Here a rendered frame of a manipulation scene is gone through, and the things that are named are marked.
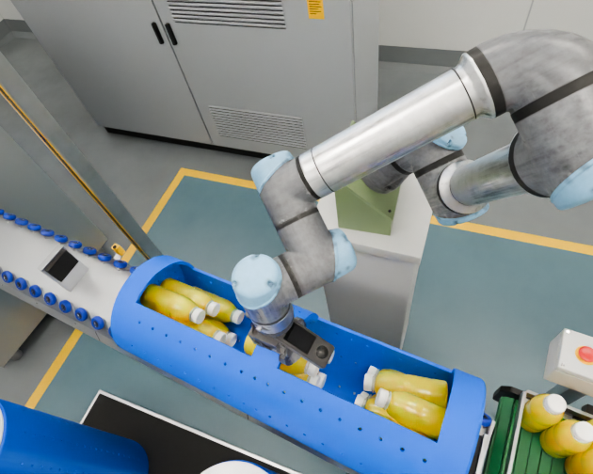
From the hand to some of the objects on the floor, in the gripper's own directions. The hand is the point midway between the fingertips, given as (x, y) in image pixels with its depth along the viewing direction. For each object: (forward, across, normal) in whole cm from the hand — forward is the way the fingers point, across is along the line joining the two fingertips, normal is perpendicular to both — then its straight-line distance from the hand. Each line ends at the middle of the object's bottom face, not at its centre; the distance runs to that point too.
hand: (299, 355), depth 89 cm
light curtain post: (+124, -33, -108) cm, 168 cm away
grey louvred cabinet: (+124, -165, -158) cm, 260 cm away
